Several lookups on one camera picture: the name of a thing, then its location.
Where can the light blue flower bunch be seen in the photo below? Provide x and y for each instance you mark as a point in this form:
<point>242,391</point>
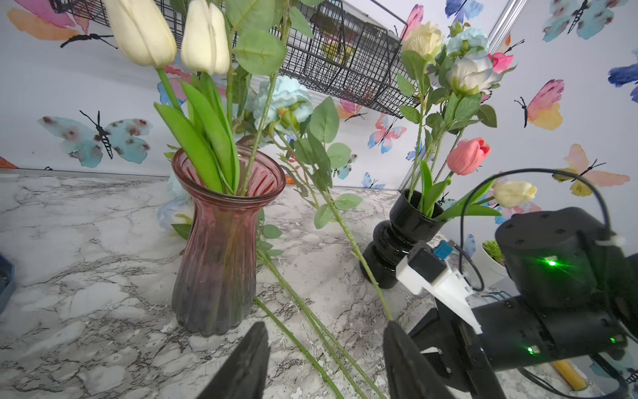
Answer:
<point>312,143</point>

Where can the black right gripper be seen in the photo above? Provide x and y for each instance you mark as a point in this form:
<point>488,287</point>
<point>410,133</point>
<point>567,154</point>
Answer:
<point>460,360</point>

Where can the light blue flower stem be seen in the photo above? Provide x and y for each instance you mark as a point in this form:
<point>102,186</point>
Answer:
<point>312,266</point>
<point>467,40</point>
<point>269,105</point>

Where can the magenta rose flower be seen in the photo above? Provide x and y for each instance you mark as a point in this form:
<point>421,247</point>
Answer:
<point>501,62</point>

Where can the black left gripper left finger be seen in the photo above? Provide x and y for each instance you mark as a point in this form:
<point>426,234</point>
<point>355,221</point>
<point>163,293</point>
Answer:
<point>244,373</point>

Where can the blue plant pot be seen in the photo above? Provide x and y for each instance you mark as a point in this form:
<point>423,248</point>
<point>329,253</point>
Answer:
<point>8,284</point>

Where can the small white succulent pot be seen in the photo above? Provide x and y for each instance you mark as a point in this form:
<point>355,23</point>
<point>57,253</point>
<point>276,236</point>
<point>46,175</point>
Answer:
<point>491,271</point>

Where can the pale blue white rose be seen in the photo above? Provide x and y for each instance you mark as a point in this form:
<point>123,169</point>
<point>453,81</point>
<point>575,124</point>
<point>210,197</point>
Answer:
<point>473,74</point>

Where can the cream tulip bud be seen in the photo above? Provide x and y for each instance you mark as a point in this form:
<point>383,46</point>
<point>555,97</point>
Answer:
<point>514,193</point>

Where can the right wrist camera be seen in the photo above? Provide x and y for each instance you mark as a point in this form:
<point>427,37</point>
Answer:
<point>425,268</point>

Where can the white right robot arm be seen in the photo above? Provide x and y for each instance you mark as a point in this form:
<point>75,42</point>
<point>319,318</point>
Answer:
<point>577,296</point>

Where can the black ribbed vase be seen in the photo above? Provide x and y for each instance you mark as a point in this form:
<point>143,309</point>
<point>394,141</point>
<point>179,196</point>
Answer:
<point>395,237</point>

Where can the white tulip buds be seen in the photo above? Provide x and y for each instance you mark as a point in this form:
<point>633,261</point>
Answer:
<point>203,130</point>

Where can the pink ribbed glass vase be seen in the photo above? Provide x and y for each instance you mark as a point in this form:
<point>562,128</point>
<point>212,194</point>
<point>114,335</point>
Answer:
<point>216,282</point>

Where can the black wire wall basket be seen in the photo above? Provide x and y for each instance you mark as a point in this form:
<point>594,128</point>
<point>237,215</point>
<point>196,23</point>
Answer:
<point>319,43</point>

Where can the red tulip flower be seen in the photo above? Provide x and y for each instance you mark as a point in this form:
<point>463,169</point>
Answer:
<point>468,156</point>

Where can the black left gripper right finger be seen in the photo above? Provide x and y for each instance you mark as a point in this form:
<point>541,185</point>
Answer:
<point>409,374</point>

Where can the yellow rose flower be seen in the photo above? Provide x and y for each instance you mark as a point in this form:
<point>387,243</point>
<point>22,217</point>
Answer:
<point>426,40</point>

